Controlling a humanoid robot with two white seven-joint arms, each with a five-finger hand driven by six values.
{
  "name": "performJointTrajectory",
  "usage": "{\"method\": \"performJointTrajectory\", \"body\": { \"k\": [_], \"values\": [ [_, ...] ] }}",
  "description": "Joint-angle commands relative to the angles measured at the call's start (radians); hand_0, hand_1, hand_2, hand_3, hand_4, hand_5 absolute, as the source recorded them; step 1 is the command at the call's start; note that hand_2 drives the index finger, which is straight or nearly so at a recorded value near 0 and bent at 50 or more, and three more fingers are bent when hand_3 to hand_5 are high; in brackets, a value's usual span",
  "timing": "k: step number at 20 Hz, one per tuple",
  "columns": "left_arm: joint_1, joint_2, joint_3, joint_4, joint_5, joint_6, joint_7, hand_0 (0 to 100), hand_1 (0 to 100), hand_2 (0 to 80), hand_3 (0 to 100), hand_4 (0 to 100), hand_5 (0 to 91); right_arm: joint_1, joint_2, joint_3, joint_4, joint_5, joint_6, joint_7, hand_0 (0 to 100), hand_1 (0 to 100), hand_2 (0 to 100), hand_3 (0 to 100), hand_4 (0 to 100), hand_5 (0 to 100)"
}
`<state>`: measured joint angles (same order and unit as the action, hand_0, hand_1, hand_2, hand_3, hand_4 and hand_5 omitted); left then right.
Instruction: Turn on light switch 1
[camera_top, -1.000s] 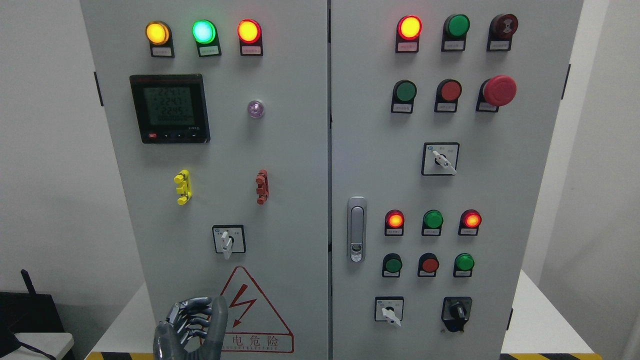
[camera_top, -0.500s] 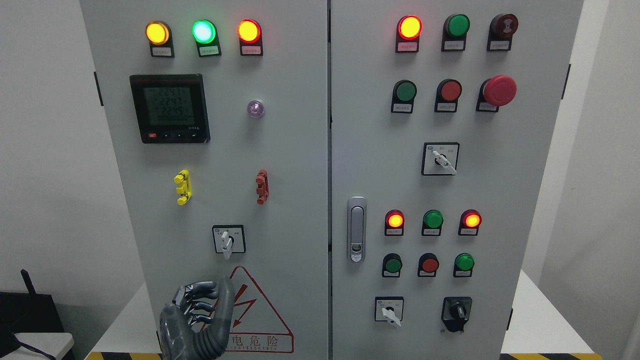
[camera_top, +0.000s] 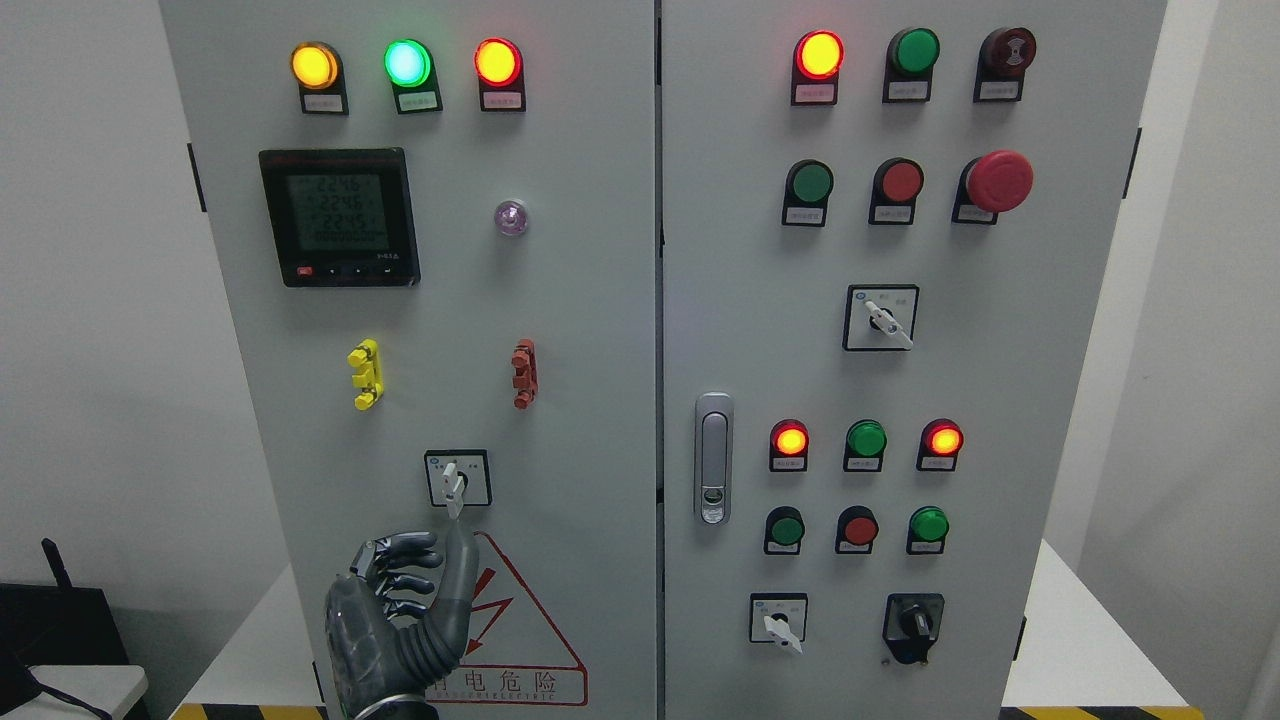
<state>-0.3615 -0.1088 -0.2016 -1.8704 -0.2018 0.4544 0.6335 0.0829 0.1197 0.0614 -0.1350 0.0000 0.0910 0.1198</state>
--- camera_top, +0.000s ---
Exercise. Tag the black device with antenna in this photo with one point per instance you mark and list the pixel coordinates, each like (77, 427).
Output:
(59, 624)

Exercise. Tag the door rotary switch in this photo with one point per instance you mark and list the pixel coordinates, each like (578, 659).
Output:
(457, 478)

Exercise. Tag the green lit indicator light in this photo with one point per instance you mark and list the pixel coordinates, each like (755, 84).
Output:
(412, 74)

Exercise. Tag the red lit indicator lower right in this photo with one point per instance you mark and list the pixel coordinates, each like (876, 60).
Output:
(939, 446)

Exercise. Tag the green push button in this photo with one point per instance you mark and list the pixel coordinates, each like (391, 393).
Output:
(784, 531)
(928, 529)
(806, 194)

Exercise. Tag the upper right rotary switch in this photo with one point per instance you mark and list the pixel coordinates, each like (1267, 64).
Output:
(880, 317)

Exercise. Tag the red lit indicator top right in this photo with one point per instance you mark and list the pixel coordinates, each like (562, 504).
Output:
(816, 65)

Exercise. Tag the dark grey robotic hand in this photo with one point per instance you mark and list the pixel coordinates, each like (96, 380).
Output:
(398, 621)

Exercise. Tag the green indicator top right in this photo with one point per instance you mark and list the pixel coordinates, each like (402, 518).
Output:
(908, 68)

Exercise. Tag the red lit indicator lower left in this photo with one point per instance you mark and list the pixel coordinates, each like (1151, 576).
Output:
(789, 446)

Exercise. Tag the red terminal connector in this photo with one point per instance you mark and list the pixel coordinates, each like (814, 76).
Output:
(525, 373)

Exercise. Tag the red emergency stop button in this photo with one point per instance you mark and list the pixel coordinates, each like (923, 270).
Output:
(996, 182)

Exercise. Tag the yellow indicator light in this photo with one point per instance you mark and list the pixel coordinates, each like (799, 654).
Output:
(319, 74)

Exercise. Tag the yellow terminal connector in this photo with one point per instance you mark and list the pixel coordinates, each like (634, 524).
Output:
(364, 360)

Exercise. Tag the bottom white rotary switch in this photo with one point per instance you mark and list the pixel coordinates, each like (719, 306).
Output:
(780, 619)

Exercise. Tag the red lit indicator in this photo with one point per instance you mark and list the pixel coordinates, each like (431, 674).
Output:
(816, 65)
(939, 446)
(789, 446)

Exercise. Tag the black knob selector switch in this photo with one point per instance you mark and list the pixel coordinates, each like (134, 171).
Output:
(912, 625)

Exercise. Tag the black digital power meter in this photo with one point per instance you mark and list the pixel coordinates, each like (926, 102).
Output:
(341, 217)

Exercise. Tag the red push button lower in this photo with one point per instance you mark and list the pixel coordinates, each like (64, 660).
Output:
(856, 531)

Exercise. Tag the white box lower left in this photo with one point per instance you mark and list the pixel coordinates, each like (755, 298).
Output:
(117, 689)

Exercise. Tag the red push button upper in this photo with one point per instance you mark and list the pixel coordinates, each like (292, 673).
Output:
(895, 186)

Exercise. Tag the green push button lower right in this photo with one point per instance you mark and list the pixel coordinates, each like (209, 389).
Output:
(928, 529)

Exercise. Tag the dark red buzzer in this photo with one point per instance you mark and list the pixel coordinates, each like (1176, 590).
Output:
(1003, 60)

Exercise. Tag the red push button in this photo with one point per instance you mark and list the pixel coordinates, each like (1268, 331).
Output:
(895, 186)
(856, 531)

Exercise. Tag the green push button lower left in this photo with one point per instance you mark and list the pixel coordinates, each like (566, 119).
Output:
(784, 531)

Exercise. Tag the green push button upper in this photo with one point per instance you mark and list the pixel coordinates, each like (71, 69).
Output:
(806, 194)

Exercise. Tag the small clear lamp bulb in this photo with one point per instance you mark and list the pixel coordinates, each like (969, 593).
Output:
(511, 218)

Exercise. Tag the red high voltage warning sticker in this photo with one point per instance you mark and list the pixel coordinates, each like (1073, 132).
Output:
(516, 654)

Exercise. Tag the red lit indicator left door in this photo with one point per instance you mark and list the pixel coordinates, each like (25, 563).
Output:
(499, 65)

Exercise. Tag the silver door handle lock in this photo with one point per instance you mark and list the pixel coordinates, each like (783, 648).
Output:
(713, 456)

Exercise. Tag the green indicator lower middle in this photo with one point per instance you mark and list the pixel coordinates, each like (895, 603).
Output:
(865, 443)

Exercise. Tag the grey electrical cabinet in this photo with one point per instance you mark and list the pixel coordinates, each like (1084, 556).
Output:
(652, 157)

